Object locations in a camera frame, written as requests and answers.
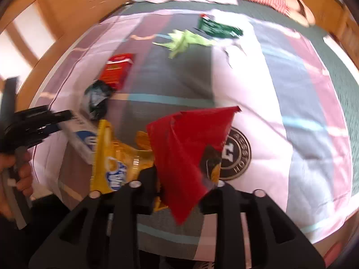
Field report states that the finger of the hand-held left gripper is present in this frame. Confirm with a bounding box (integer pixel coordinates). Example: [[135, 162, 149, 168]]
[[6, 125, 63, 149], [8, 105, 74, 126]]

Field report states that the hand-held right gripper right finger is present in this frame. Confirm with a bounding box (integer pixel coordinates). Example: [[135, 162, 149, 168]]
[[198, 181, 326, 269]]

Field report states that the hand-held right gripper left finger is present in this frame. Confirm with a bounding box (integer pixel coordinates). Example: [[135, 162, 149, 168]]
[[28, 167, 169, 269]]

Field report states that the white blue-print carton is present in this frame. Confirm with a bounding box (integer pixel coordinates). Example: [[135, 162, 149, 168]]
[[60, 113, 99, 164]]

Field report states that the yellow snack bag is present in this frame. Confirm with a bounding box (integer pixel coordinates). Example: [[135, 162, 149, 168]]
[[91, 119, 169, 212]]

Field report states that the black wrapper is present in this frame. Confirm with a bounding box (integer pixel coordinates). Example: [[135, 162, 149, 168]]
[[81, 80, 115, 119]]

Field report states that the red snack bag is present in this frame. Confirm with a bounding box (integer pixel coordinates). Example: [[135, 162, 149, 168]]
[[146, 106, 242, 225]]

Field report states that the red carton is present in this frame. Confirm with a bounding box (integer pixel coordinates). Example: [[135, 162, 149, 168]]
[[99, 53, 134, 91]]

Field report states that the green paper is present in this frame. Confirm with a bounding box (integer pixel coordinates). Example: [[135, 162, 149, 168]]
[[153, 29, 218, 59]]

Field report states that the dark green packet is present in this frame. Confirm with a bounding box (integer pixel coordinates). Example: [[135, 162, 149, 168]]
[[196, 14, 244, 38]]

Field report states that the person's left hand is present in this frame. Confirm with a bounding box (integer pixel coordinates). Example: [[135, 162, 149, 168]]
[[0, 154, 35, 219]]

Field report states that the person's black trouser leg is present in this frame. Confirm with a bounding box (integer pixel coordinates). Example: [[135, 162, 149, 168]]
[[26, 193, 74, 269]]

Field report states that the pink grey plaid sheet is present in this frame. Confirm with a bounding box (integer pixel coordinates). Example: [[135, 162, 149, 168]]
[[29, 8, 352, 261]]

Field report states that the wooden bunk bed frame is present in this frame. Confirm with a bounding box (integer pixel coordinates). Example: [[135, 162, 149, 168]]
[[0, 0, 359, 110]]

